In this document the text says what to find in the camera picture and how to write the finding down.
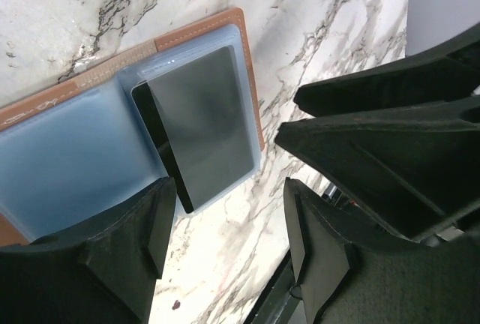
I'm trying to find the tan leather card holder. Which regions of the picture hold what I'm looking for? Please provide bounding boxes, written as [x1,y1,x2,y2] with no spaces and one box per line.
[1,7,265,245]

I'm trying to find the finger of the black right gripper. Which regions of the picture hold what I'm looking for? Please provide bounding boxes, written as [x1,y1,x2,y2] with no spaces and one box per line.
[275,97,479,241]
[294,24,479,117]

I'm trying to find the dark credit card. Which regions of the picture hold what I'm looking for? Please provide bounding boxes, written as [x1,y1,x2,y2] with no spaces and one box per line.
[148,46,256,212]

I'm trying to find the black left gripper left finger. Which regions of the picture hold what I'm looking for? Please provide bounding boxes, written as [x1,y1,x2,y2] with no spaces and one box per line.
[1,177,176,323]

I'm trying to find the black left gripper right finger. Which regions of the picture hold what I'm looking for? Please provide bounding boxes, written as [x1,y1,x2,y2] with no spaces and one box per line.
[283,178,479,323]

